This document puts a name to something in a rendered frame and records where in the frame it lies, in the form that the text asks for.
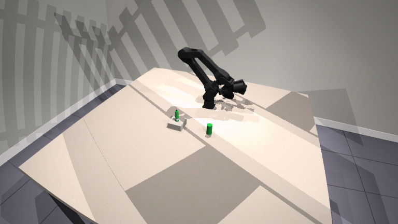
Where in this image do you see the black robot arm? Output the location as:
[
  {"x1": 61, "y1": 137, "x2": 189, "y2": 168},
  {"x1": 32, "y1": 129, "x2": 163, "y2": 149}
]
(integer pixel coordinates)
[{"x1": 178, "y1": 47, "x2": 247, "y2": 109}]

